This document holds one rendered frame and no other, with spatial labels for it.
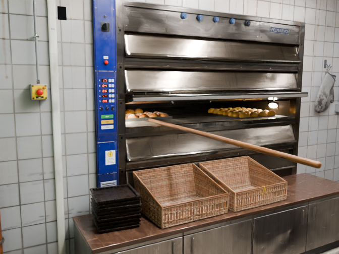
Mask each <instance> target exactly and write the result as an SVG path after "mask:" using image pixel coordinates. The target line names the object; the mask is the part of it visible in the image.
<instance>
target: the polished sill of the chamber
mask: <svg viewBox="0 0 339 254"><path fill-rule="evenodd" d="M285 121H295V117H292V116H288V117H273V118H257V119H242V120H226V121H211V122H196V123H181V124H175V125H179V126H183V127H186V128H190V129H197V128H210V127H218V126H232V125H245V124H258V123H271V122H285ZM170 130H177V129H174V128H170V127H167V126H164V125H150V126H135V127H126V134H130V133H143V132H157V131H170Z"/></svg>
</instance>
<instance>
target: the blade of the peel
mask: <svg viewBox="0 0 339 254"><path fill-rule="evenodd" d="M151 118H152V119H156V120H162V119H172V118H173V116H161V117H151ZM127 121H144V118H143V117H142V118H126V122H127Z"/></svg>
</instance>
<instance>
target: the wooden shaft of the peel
mask: <svg viewBox="0 0 339 254"><path fill-rule="evenodd" d="M148 121H150V122H153V123H157V124H160V125H164V126H167V127H170V128H174V129H178V130H181V131H185V132H189V133H192V134H196V135H199V136H203V137H206V138H210V139H213V140H217V141H221V142H224V143H228V144H231V145H235V146H238V147H242V148H246V149H249V150H253V151H256V152H260V153H263V154H267V155H270V156H274V157H278V158H281V159H285V160H289V161H292V162H296V163H299V164H303V165H307V166H310V167H314V168H317V169H319V168H321V166H322V164H321V163H320V162H318V161H314V160H310V159H307V158H303V157H299V156H295V155H291V154H287V153H283V152H280V151H276V150H272V149H268V148H264V147H260V146H256V145H252V144H248V143H244V142H240V141H236V140H233V139H229V138H225V137H221V136H217V135H213V134H209V133H205V132H202V131H198V130H194V129H190V128H186V127H183V126H179V125H175V124H172V123H168V122H164V121H160V120H156V119H152V118H149V119H148Z"/></svg>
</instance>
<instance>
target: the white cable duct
mask: <svg viewBox="0 0 339 254"><path fill-rule="evenodd" d="M47 14H48V36H49V59H50V81H51V103H52V126H53V148H54V171H55V193H56V216H57V228H58V250H59V254H66V241H65V217H64V192H63V168H62V144H61V120H60V96H59V72H58V47H57V23H56V10H55V0H47Z"/></svg>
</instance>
